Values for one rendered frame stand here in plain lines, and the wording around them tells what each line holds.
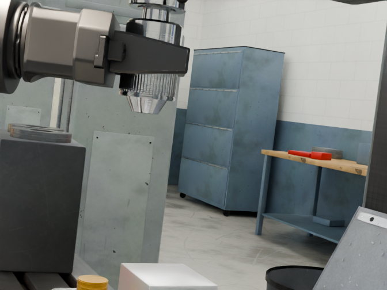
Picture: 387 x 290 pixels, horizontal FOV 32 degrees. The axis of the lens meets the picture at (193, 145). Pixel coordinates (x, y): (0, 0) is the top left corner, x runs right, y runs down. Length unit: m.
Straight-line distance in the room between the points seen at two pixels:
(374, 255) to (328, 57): 6.78
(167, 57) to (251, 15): 8.69
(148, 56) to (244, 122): 7.31
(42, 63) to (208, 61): 8.08
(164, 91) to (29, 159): 0.46
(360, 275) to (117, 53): 0.44
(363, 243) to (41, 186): 0.45
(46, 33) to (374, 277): 0.48
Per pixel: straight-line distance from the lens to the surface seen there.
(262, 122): 7.94
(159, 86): 0.53
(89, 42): 0.50
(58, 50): 0.52
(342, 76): 7.31
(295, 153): 6.56
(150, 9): 0.55
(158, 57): 0.52
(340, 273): 0.85
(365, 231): 0.85
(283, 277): 2.72
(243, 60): 7.79
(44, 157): 0.96
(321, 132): 7.48
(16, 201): 0.97
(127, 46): 0.52
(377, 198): 0.86
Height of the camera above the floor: 1.20
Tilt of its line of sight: 3 degrees down
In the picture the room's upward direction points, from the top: 7 degrees clockwise
